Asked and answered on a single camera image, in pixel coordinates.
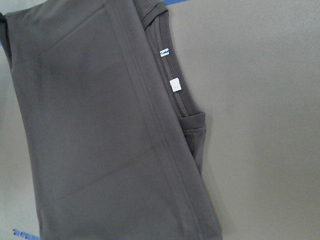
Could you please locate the brown t-shirt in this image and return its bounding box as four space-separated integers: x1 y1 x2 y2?
0 0 222 240

